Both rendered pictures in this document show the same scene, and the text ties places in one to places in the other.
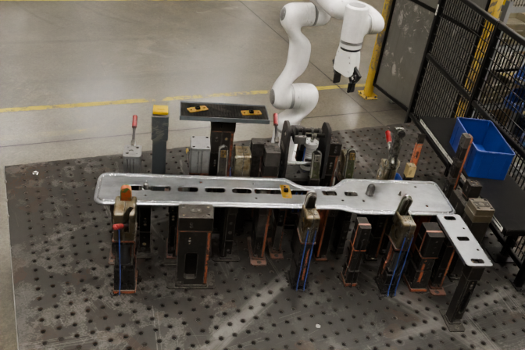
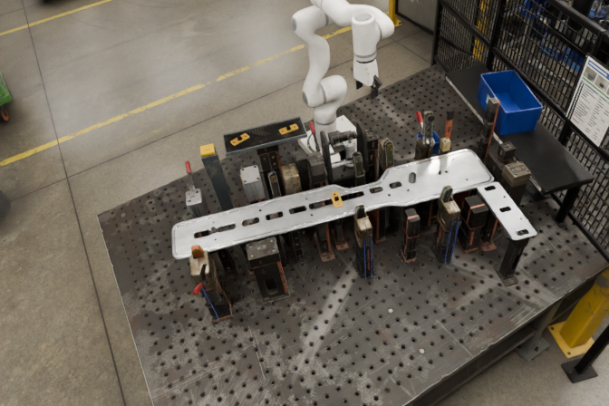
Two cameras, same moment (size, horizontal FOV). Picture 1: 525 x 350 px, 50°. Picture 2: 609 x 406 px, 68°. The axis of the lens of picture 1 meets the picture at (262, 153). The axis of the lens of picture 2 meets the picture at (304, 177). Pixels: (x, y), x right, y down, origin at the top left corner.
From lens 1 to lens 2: 0.58 m
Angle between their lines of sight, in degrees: 15
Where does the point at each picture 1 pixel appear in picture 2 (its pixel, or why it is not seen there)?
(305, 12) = (314, 16)
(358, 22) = (368, 34)
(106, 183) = (179, 235)
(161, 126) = (212, 164)
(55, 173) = (140, 210)
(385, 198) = (427, 180)
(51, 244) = (153, 285)
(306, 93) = (335, 87)
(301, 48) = (319, 51)
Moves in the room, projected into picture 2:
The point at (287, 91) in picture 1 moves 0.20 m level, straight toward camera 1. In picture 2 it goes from (317, 91) to (318, 117)
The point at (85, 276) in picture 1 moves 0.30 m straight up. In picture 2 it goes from (188, 311) to (165, 274)
